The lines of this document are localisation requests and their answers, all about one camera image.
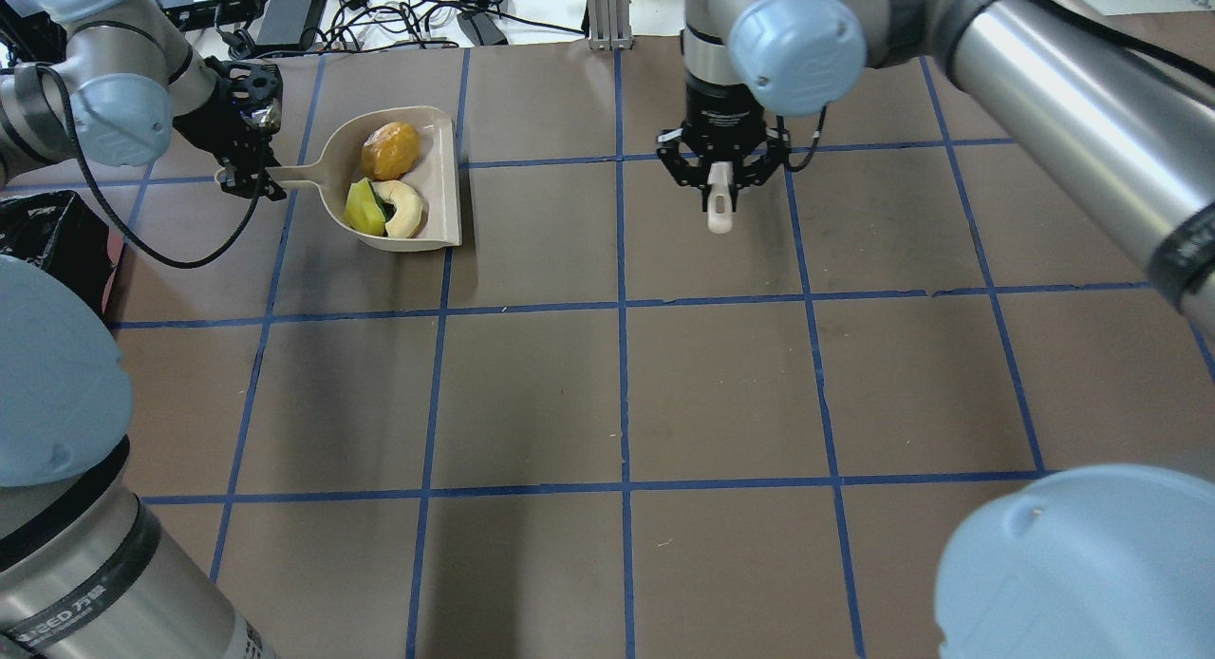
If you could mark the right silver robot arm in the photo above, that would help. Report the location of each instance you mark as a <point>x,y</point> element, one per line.
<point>1109,561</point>

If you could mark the black lined trash bin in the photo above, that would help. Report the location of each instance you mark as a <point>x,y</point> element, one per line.
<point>57,232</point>

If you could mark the black power adapter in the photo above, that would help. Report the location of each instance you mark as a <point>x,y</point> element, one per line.
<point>480,29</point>

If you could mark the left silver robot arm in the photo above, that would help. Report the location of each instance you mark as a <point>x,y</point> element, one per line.
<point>88,569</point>

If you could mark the yellow green sponge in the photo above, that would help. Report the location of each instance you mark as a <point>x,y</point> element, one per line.
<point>365,211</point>

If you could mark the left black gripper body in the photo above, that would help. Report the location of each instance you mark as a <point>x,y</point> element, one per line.
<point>211,125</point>

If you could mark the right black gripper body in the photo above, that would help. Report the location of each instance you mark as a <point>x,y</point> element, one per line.
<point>719,118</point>

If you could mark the beige plastic dustpan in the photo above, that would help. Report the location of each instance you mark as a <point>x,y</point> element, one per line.
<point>433,176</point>

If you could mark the aluminium frame post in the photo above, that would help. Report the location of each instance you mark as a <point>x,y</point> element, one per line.
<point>609,25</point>

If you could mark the orange bread roll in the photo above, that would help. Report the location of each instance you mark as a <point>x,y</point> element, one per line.
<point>390,152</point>

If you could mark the beige hand brush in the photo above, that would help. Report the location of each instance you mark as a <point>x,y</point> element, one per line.
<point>719,202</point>

